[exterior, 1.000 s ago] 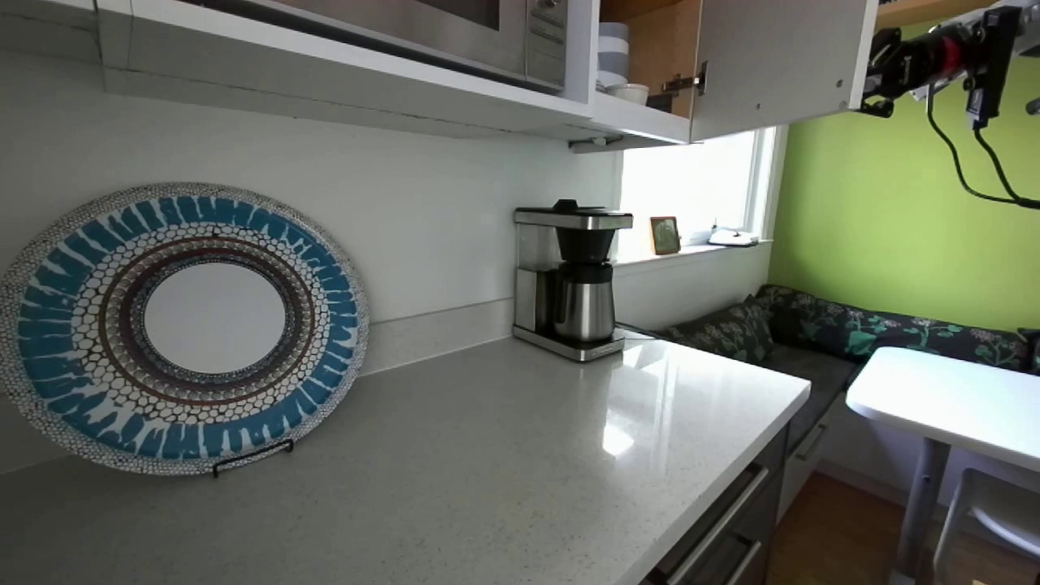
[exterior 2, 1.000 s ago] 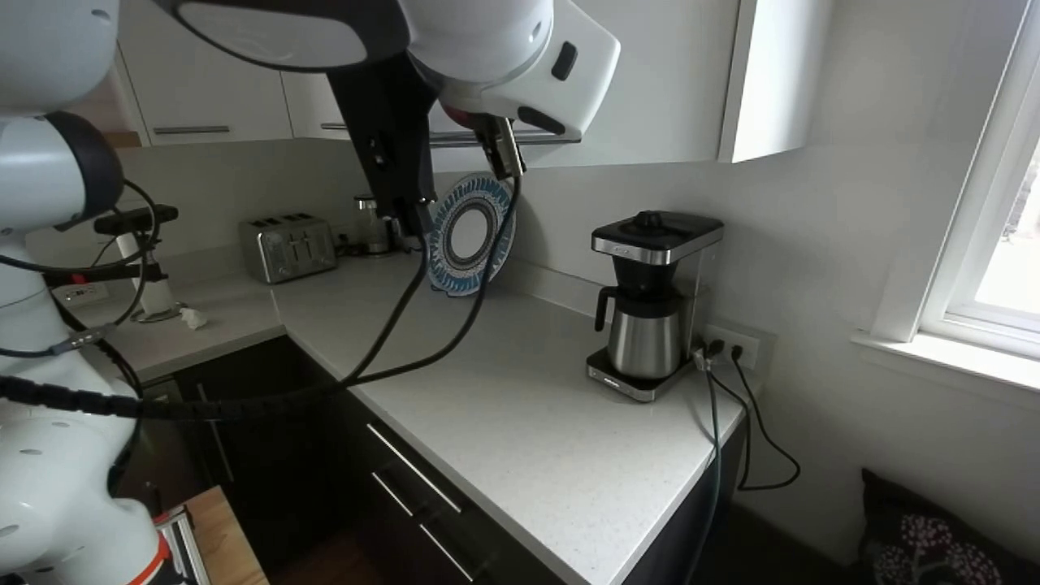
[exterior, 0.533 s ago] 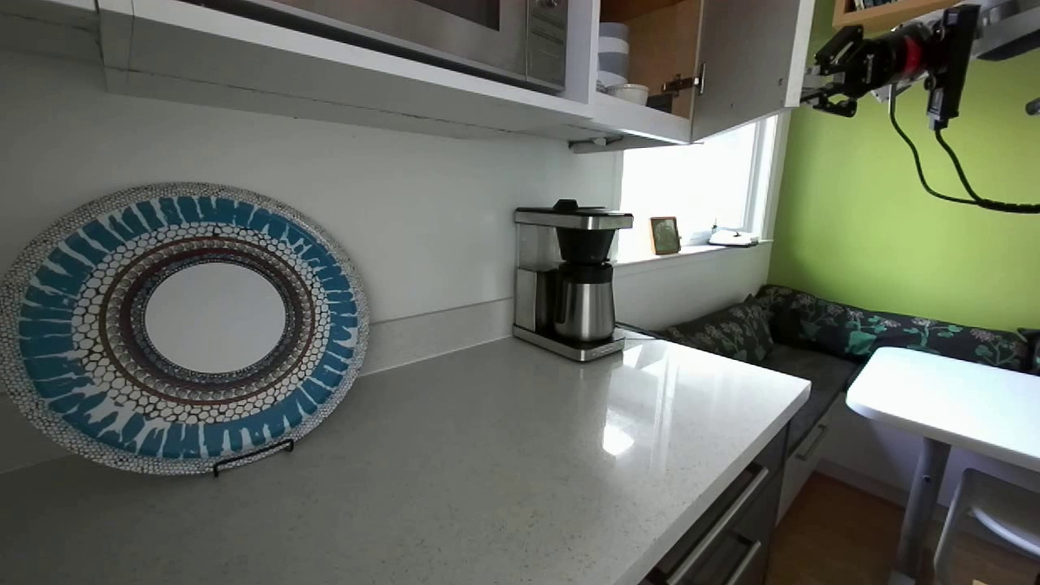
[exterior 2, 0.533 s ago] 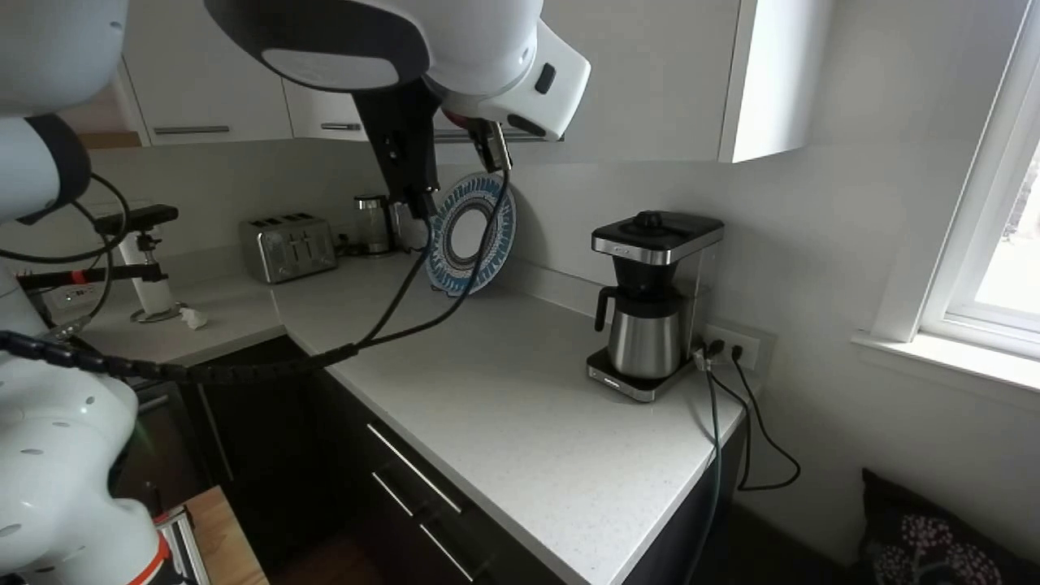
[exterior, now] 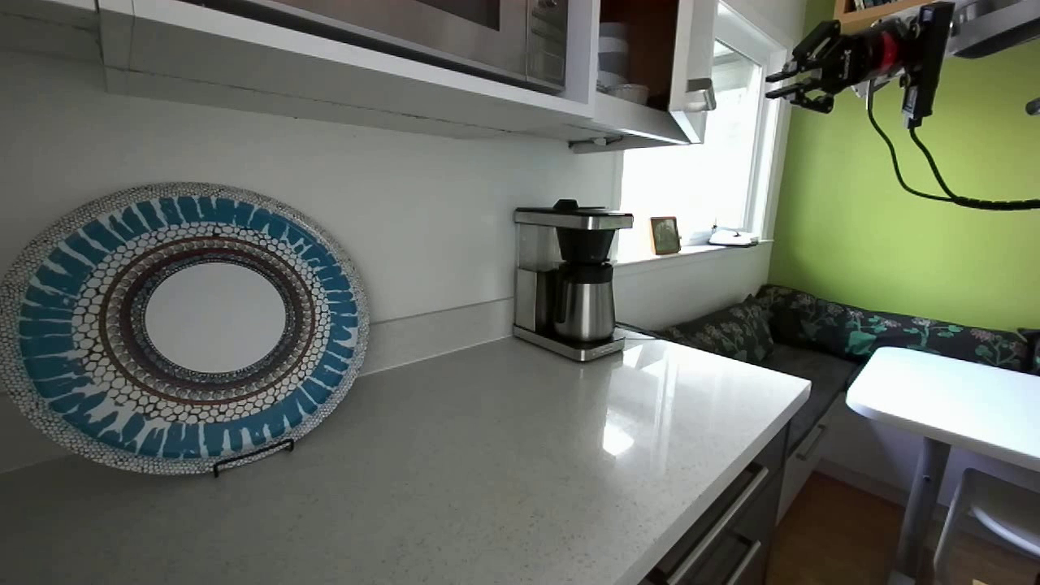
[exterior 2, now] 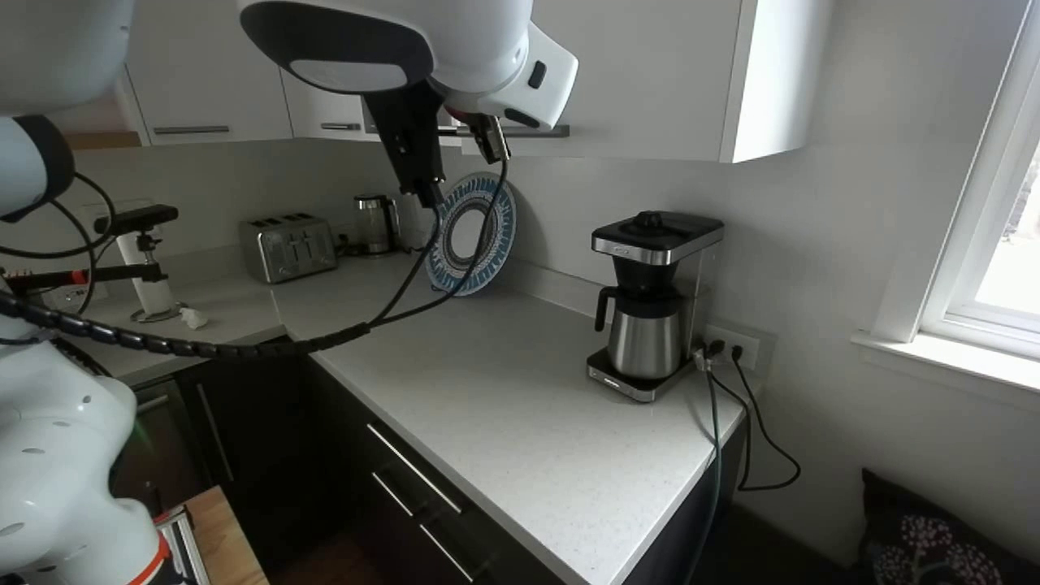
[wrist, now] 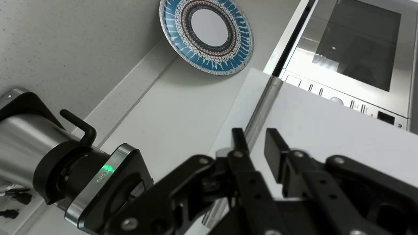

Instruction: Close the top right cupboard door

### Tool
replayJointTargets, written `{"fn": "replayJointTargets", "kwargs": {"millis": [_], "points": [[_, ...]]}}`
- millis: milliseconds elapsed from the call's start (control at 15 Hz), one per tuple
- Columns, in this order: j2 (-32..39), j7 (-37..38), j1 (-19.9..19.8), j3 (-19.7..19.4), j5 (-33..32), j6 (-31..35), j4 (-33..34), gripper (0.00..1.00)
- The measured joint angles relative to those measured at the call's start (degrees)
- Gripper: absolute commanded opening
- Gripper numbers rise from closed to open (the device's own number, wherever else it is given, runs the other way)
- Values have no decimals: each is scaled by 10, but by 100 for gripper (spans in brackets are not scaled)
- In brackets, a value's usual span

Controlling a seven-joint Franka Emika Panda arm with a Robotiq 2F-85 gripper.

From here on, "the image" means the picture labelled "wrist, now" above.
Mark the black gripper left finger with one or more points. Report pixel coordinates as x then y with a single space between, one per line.
249 187

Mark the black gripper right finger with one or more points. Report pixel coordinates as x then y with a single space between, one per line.
348 191

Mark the wide white cupboard door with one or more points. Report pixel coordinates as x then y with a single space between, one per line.
348 126

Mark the blue white decorative plate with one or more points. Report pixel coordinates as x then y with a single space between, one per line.
236 52

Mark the black steel coffee maker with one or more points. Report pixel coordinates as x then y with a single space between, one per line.
94 191

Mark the stainless steel coffee carafe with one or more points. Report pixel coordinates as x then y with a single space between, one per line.
27 144

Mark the white wall outlet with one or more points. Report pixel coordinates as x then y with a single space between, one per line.
37 217

